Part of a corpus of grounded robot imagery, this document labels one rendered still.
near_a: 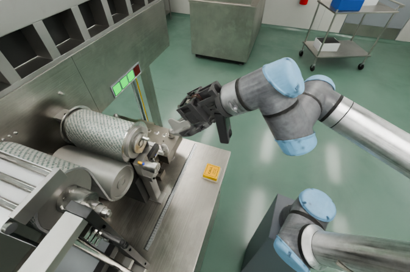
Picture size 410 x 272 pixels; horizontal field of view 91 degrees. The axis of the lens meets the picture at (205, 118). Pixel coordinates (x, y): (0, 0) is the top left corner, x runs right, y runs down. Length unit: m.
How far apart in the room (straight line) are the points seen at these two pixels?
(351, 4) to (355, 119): 3.09
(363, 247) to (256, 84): 0.45
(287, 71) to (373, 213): 2.11
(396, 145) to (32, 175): 0.74
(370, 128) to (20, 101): 0.94
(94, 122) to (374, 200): 2.32
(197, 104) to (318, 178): 1.96
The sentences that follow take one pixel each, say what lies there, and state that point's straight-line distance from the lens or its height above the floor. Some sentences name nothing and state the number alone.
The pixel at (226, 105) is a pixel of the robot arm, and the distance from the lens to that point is 0.43.
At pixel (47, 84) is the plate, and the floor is 1.40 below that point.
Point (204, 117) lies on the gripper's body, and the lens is 0.48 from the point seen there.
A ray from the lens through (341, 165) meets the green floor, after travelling 2.54.
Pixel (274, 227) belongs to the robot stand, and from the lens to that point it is 1.00.
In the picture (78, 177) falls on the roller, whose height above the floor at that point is 1.35.
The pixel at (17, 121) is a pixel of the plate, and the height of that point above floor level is 1.36.
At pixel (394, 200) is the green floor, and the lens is 2.59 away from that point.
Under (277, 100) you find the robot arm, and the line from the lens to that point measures 0.39.
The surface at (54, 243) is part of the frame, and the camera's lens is 0.46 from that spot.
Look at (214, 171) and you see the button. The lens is 1.03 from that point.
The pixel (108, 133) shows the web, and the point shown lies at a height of 1.30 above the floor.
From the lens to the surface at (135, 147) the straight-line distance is 0.73.
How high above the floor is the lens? 1.82
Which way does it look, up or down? 46 degrees down
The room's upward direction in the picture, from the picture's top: straight up
